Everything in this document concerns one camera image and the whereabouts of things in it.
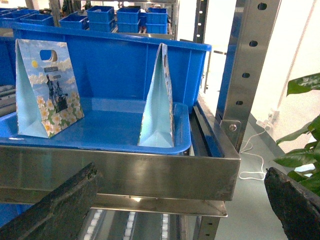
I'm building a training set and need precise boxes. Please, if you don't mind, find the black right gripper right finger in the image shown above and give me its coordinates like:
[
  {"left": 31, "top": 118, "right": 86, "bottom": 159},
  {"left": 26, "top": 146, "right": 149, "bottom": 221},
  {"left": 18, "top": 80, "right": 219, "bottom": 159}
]
[{"left": 264, "top": 167, "right": 320, "bottom": 240}]

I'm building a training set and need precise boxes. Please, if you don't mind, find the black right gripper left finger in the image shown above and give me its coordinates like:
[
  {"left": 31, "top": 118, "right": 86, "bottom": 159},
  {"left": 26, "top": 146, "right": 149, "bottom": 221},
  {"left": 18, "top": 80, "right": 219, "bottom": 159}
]
[{"left": 0, "top": 162, "right": 100, "bottom": 240}]

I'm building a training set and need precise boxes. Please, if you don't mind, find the flower gift bag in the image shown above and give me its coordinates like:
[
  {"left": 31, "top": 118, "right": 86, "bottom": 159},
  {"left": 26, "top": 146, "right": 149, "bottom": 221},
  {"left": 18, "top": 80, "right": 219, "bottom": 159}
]
[
  {"left": 15, "top": 39, "right": 85, "bottom": 139},
  {"left": 137, "top": 43, "right": 175, "bottom": 148}
]

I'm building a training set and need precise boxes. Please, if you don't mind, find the green potted plant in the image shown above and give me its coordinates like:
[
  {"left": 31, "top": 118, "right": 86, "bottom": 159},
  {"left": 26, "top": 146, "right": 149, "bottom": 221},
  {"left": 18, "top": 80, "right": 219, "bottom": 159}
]
[{"left": 274, "top": 73, "right": 320, "bottom": 195}]

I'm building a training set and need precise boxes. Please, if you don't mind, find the stainless steel flow rack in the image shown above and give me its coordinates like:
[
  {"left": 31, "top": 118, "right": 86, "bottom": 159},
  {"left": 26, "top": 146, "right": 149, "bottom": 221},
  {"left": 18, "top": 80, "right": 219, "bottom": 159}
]
[{"left": 0, "top": 0, "right": 281, "bottom": 239}]

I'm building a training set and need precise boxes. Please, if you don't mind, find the white power strip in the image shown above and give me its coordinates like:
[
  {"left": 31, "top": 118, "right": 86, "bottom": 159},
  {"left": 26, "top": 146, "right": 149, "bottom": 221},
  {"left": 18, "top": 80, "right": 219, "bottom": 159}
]
[{"left": 256, "top": 108, "right": 280, "bottom": 131}]

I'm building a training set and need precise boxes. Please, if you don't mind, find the large blue plastic bin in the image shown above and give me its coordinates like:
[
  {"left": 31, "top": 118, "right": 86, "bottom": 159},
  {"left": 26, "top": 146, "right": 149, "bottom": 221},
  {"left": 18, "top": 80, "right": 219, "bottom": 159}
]
[{"left": 0, "top": 22, "right": 212, "bottom": 155}]

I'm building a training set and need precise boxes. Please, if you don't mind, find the white power cable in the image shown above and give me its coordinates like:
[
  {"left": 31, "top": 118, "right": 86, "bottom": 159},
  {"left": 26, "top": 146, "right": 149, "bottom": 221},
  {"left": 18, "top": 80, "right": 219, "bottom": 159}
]
[{"left": 238, "top": 124, "right": 268, "bottom": 181}]

